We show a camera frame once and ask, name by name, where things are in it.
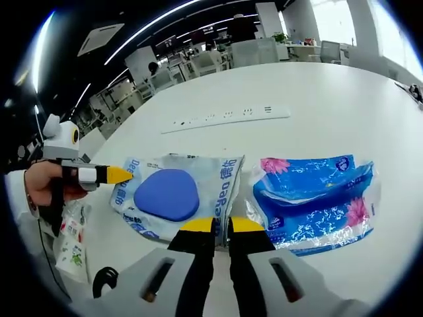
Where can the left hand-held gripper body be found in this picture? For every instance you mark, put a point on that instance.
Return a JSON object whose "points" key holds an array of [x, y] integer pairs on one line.
{"points": [[61, 145]]}

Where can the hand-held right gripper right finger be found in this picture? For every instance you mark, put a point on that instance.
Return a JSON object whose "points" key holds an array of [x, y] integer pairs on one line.
{"points": [[248, 264]]}

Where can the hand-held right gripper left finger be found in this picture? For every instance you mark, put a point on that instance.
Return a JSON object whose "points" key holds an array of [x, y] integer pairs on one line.
{"points": [[198, 264]]}

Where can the ceiling air vent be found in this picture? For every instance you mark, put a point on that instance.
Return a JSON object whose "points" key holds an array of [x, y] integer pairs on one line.
{"points": [[100, 39]]}

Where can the person's left hand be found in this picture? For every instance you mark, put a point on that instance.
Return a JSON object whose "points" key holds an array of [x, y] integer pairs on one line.
{"points": [[43, 185]]}

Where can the white power strip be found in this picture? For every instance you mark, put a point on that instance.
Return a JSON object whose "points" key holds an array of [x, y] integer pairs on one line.
{"points": [[228, 117]]}

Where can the ceiling light strip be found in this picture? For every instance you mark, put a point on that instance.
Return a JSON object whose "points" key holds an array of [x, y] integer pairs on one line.
{"points": [[148, 29]]}

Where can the white table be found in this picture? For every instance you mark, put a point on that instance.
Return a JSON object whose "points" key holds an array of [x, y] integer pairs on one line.
{"points": [[297, 115]]}

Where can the tissue pack with blue oval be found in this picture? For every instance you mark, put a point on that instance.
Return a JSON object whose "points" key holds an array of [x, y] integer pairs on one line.
{"points": [[165, 198]]}

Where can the dark item pile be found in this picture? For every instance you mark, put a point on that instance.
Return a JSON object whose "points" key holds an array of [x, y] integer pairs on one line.
{"points": [[415, 93]]}

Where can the white packet with green print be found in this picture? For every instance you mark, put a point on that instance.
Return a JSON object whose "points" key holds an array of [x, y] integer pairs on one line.
{"points": [[72, 261]]}

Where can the green potted plant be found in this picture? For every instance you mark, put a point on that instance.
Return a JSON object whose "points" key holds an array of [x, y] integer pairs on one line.
{"points": [[280, 37]]}

